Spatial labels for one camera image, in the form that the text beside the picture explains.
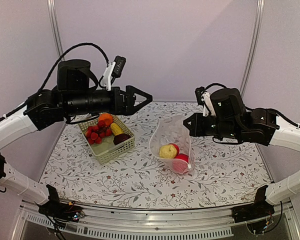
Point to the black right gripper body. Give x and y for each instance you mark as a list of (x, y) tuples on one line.
[(204, 130)]

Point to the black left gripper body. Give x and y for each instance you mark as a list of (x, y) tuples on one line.
[(119, 108)]

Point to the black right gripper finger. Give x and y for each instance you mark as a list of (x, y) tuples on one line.
[(189, 126), (191, 120)]

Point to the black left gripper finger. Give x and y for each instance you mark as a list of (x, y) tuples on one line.
[(131, 108), (131, 91)]

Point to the clear dotted zip top bag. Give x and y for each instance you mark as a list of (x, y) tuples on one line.
[(172, 130)]

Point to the red apple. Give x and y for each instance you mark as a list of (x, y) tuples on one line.
[(176, 148)]

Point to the yellow lemon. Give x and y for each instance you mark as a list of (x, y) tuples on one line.
[(167, 152)]

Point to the dark purple fruit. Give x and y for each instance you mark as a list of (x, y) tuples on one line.
[(120, 138)]

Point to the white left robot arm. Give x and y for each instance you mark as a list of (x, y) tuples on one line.
[(75, 94)]

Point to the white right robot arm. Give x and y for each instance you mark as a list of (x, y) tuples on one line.
[(225, 116)]

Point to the orange fruit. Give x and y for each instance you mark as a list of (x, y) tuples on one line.
[(107, 118)]

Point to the yellow corn cob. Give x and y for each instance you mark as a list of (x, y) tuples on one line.
[(116, 129)]

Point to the red strawberry bunch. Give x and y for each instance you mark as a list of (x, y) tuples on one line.
[(96, 133)]

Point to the beige perforated plastic basket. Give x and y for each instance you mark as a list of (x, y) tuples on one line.
[(107, 151)]

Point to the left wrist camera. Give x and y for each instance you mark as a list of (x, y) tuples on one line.
[(112, 72)]

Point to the aluminium front rail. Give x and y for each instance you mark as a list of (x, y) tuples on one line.
[(103, 222)]

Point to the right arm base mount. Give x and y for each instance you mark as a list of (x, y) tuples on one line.
[(257, 209)]

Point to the left aluminium corner post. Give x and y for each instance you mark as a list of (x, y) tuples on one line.
[(51, 6)]

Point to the aluminium corner post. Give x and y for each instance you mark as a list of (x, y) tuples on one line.
[(253, 46), (51, 6)]

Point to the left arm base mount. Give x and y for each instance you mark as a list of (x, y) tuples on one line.
[(67, 212)]

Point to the right aluminium corner post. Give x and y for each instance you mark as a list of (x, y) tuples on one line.
[(253, 46)]

